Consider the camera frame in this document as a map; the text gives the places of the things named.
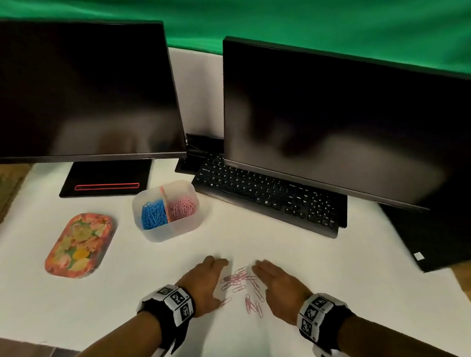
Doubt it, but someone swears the person's right hand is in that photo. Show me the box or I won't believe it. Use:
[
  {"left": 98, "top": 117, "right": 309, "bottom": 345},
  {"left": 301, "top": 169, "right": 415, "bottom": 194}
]
[{"left": 251, "top": 256, "right": 316, "bottom": 328}]

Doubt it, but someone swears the person's left hand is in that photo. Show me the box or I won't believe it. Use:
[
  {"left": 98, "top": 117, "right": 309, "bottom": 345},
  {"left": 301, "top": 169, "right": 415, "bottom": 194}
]
[{"left": 173, "top": 254, "right": 234, "bottom": 320}]

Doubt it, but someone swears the pile of blue pink paperclips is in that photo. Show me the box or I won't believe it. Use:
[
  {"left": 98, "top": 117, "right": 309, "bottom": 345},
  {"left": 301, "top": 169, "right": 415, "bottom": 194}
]
[{"left": 216, "top": 265, "right": 268, "bottom": 322}]

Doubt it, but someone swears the translucent plastic container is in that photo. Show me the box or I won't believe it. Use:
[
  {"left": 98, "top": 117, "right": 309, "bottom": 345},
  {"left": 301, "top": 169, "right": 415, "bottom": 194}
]
[{"left": 130, "top": 178, "right": 204, "bottom": 245}]

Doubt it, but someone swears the sorted pink clips heap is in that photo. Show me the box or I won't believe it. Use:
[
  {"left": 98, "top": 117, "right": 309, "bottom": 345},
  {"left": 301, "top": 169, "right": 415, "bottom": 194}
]
[{"left": 168, "top": 195, "right": 198, "bottom": 222}]

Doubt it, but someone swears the sorted blue clips heap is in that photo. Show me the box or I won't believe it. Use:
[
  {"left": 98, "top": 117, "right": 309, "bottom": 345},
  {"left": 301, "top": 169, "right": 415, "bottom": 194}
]
[{"left": 139, "top": 200, "right": 168, "bottom": 231}]

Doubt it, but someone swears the floral patterned oval tray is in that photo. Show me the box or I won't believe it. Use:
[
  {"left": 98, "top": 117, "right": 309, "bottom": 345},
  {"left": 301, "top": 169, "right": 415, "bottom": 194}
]
[{"left": 41, "top": 210, "right": 120, "bottom": 281}]

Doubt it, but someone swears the person's left forearm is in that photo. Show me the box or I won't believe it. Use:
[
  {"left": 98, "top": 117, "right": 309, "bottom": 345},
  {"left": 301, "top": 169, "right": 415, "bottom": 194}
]
[{"left": 26, "top": 310, "right": 165, "bottom": 357}]

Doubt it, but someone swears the person's right forearm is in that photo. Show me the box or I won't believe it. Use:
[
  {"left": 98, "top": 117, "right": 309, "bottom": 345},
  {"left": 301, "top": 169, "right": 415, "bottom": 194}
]
[{"left": 335, "top": 307, "right": 462, "bottom": 357}]

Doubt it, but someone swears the white table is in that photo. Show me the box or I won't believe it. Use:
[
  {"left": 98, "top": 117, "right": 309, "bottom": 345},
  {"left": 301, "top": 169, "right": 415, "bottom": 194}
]
[{"left": 0, "top": 129, "right": 471, "bottom": 357}]

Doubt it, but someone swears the black keyboard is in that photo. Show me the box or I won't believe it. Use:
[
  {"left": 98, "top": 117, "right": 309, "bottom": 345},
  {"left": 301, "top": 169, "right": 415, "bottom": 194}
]
[{"left": 189, "top": 143, "right": 351, "bottom": 250}]

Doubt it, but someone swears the plain black monitor base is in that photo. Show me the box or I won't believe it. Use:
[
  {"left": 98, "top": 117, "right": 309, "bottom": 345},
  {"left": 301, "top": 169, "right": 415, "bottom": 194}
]
[{"left": 172, "top": 130, "right": 227, "bottom": 177}]

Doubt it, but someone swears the black red-lined monitor base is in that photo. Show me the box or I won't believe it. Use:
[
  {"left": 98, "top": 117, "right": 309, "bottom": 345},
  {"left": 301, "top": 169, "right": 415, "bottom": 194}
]
[{"left": 56, "top": 155, "right": 156, "bottom": 201}]

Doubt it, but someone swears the black laptop with sticker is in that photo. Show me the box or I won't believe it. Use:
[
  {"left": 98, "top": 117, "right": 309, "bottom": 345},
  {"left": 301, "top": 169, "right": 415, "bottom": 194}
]
[{"left": 377, "top": 196, "right": 471, "bottom": 276}]

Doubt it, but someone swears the black computer monitor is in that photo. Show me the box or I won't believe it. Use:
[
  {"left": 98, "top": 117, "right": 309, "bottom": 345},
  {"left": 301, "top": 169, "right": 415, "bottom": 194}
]
[
  {"left": 0, "top": 4, "right": 189, "bottom": 173},
  {"left": 214, "top": 17, "right": 471, "bottom": 226}
]

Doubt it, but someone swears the white divider panel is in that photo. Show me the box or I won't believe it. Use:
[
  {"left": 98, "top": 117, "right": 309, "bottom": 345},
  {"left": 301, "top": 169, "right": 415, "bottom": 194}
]
[{"left": 167, "top": 43, "right": 231, "bottom": 143}]

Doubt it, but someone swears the green backdrop cloth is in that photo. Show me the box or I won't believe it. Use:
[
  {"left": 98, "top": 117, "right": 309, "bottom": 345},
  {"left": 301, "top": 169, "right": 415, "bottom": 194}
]
[{"left": 0, "top": 0, "right": 471, "bottom": 116}]

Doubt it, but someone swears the black marker wrist strap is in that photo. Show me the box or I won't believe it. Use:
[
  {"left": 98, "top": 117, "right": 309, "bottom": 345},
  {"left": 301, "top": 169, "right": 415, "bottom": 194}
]
[
  {"left": 295, "top": 291, "right": 357, "bottom": 355},
  {"left": 135, "top": 283, "right": 199, "bottom": 353}
]

